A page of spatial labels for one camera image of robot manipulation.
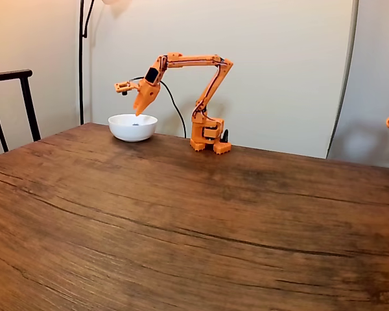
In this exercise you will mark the black floor lamp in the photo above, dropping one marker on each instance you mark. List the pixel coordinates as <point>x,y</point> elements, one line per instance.
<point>81,81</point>

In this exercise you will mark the orange gripper camera mount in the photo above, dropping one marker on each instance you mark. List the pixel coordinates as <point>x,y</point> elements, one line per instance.
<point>124,87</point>

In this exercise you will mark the white backdrop panel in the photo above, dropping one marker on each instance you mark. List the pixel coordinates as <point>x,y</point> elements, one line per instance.
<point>278,64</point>

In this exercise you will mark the white bowl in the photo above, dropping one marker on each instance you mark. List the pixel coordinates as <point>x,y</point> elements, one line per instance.
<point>133,131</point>

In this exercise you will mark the black table clamp knob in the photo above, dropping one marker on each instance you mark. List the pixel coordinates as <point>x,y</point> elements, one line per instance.
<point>226,136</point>

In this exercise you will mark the black chair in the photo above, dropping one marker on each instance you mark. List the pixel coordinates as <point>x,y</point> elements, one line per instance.
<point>9,74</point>

